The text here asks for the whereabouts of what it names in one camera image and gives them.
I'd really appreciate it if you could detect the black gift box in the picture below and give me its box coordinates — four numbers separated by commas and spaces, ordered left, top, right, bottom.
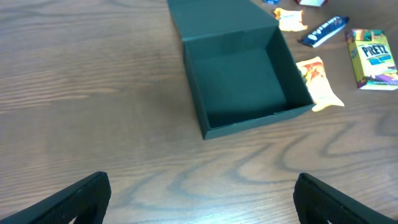
167, 0, 314, 140

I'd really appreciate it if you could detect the yellow orange snack pouch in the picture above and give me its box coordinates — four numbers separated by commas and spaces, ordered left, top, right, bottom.
296, 57, 345, 112

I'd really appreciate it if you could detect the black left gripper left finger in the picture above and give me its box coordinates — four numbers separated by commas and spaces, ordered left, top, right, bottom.
1, 172, 111, 224

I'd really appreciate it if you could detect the red Hello Panda box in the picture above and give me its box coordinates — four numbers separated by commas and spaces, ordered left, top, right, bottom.
294, 0, 328, 7

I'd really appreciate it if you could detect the dark blue chocolate bar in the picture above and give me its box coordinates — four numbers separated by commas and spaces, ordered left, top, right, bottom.
299, 16, 349, 48

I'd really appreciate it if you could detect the small blue candy box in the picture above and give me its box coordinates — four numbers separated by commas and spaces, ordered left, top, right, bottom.
263, 0, 280, 5

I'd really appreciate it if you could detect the small yellow snack packet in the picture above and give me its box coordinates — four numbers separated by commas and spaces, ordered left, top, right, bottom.
273, 7, 308, 32

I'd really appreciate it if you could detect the green Pretz snack box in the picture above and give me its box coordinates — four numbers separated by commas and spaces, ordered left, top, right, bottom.
346, 29, 397, 91

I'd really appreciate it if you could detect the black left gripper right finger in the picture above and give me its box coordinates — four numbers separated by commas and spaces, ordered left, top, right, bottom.
293, 173, 397, 224

